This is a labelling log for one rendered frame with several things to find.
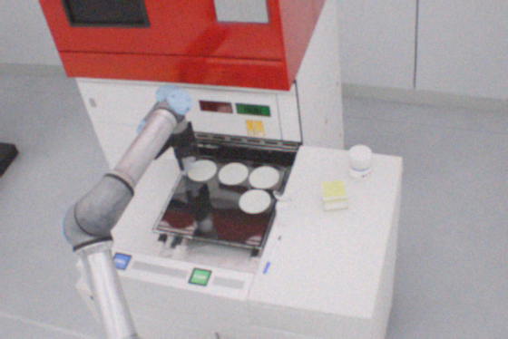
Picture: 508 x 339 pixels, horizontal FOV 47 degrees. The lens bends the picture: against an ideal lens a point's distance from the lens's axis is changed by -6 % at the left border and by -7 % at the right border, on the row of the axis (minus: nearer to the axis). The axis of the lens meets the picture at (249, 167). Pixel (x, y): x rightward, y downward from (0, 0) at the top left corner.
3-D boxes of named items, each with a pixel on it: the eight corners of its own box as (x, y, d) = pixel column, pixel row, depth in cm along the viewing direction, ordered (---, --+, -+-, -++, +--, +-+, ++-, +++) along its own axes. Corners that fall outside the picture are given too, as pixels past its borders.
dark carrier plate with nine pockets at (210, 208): (193, 156, 220) (192, 155, 219) (287, 167, 210) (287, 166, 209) (157, 229, 197) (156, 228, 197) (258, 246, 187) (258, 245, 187)
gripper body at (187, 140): (200, 158, 204) (193, 130, 196) (175, 164, 204) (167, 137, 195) (197, 143, 210) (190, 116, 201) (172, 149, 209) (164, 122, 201)
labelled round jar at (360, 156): (351, 165, 196) (350, 143, 190) (373, 167, 194) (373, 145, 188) (347, 180, 192) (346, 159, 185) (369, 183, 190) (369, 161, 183)
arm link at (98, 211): (82, 204, 143) (174, 76, 172) (67, 216, 151) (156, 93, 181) (119, 233, 146) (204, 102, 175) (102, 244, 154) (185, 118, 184)
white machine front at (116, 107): (105, 147, 242) (75, 66, 214) (306, 169, 218) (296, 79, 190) (102, 152, 240) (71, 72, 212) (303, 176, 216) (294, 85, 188)
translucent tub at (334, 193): (320, 196, 189) (319, 180, 184) (345, 193, 188) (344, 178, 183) (324, 215, 183) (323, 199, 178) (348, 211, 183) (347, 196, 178)
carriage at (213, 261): (156, 250, 197) (154, 245, 194) (265, 269, 186) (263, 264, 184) (147, 270, 191) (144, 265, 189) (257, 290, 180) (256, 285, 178)
